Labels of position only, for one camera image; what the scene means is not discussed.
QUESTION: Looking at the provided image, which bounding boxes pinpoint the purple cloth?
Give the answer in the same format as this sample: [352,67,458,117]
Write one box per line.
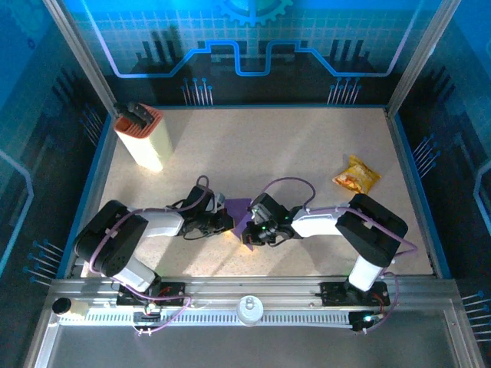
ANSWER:
[223,197,257,252]

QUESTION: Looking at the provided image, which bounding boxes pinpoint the white round cap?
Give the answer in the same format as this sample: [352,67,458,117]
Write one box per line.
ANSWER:
[236,294,265,327]

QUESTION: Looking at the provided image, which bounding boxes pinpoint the cream knife block orange top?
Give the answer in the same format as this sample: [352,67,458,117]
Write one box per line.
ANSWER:
[114,103,173,173]

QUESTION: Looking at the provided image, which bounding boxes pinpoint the yellow snack bag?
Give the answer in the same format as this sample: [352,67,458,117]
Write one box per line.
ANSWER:
[331,154,383,196]

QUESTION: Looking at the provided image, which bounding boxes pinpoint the small black controller board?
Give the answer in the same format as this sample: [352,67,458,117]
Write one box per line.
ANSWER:
[133,302,162,325]
[351,310,386,333]

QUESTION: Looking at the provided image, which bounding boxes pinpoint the black round knob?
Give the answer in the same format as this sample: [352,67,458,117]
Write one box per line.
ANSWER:
[52,297,73,316]

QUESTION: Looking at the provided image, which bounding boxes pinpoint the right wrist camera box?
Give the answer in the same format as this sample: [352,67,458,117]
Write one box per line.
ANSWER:
[249,205,269,225]

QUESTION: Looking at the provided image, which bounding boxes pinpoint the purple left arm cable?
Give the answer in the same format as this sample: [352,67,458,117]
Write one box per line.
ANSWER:
[87,175,216,337]

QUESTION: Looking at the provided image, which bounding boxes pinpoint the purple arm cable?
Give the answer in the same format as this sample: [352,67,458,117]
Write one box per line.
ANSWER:
[259,176,419,335]
[87,175,216,337]

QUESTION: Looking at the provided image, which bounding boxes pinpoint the aluminium mounting rail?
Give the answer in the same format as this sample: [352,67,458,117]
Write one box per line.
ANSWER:
[49,276,460,312]

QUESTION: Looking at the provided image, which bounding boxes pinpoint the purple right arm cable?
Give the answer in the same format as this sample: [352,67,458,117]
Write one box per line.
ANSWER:
[259,176,419,335]

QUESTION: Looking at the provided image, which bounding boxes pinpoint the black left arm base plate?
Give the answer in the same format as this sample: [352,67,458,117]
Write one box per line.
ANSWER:
[116,282,188,307]

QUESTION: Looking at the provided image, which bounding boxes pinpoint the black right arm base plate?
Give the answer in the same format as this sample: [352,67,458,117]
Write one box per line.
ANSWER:
[319,281,391,307]

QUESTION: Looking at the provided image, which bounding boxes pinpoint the white slotted cable duct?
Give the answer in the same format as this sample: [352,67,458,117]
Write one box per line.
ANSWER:
[59,309,356,328]

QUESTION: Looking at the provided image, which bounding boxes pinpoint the black knife handle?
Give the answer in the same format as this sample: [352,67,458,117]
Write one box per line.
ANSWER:
[128,101,154,130]
[114,101,134,120]

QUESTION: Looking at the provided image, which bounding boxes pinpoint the blue table border frame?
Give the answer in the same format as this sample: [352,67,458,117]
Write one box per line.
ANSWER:
[56,103,453,280]

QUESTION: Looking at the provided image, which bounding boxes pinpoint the aluminium frame post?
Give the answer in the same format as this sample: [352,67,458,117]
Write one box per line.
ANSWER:
[41,0,118,118]
[385,0,462,118]

